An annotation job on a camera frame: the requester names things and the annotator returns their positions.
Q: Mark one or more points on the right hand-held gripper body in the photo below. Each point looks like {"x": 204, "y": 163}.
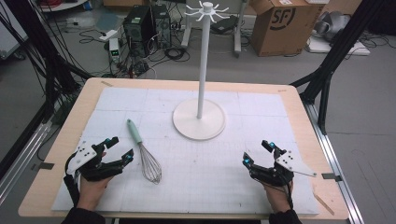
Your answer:
{"x": 291, "y": 163}

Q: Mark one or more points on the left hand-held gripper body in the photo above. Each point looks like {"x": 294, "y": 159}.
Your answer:
{"x": 83, "y": 155}

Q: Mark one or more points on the person's right hand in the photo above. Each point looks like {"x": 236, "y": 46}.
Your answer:
{"x": 280, "y": 197}

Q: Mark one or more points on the person's left hand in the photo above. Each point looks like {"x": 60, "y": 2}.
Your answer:
{"x": 91, "y": 193}

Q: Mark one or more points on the wooden table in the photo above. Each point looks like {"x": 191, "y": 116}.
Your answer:
{"x": 46, "y": 186}

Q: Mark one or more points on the white gridded mat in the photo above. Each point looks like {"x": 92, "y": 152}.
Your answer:
{"x": 202, "y": 174}

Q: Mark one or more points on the thin wooden stick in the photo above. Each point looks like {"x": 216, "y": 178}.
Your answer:
{"x": 323, "y": 204}

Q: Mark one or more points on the white hook stand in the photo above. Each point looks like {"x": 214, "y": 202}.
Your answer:
{"x": 199, "y": 119}

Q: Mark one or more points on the white device with green display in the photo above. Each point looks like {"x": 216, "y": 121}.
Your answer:
{"x": 114, "y": 49}

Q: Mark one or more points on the white power strip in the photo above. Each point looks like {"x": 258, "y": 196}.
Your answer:
{"x": 108, "y": 35}

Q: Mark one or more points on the brown cardboard box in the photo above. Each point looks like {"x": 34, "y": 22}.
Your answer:
{"x": 280, "y": 34}

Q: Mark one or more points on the large black computer tower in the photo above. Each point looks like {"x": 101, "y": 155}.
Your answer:
{"x": 137, "y": 31}

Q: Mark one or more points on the white stand leg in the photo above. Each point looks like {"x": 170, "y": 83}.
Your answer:
{"x": 186, "y": 28}
{"x": 238, "y": 37}

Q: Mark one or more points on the slim black computer tower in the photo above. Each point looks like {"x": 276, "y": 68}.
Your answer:
{"x": 162, "y": 26}

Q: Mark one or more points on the white flat board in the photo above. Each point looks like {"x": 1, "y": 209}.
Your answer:
{"x": 358, "y": 48}

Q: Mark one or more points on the black flat bag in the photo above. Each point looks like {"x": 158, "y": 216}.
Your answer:
{"x": 223, "y": 25}

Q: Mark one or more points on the silver grey bag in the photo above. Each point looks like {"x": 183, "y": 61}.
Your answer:
{"x": 331, "y": 25}

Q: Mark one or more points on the white round table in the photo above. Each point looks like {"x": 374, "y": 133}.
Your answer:
{"x": 62, "y": 5}

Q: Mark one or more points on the grey metal bracket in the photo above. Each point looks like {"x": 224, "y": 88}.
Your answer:
{"x": 331, "y": 176}

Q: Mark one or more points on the aluminium rail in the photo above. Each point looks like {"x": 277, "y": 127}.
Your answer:
{"x": 21, "y": 158}
{"x": 339, "y": 174}

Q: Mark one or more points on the black metal frame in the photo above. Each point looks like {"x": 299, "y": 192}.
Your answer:
{"x": 49, "y": 62}
{"x": 330, "y": 62}

